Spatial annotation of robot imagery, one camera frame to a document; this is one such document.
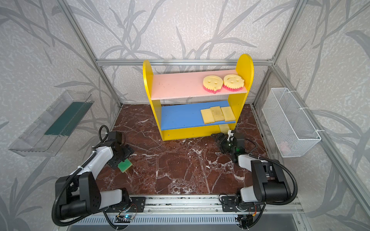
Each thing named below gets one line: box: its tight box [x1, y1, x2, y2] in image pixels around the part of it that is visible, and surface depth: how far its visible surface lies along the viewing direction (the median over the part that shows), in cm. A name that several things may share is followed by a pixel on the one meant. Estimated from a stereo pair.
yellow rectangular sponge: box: [220, 106, 236, 122], surface depth 96 cm
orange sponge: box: [200, 108, 216, 125], surface depth 95 cm
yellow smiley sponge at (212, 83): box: [202, 75, 224, 94], surface depth 72 cm
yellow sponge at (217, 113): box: [210, 105, 225, 122], surface depth 96 cm
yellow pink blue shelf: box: [143, 53, 255, 142], surface depth 91 cm
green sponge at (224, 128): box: [218, 123, 230, 135], surface depth 104 cm
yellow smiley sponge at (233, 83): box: [222, 74, 245, 92], surface depth 72 cm
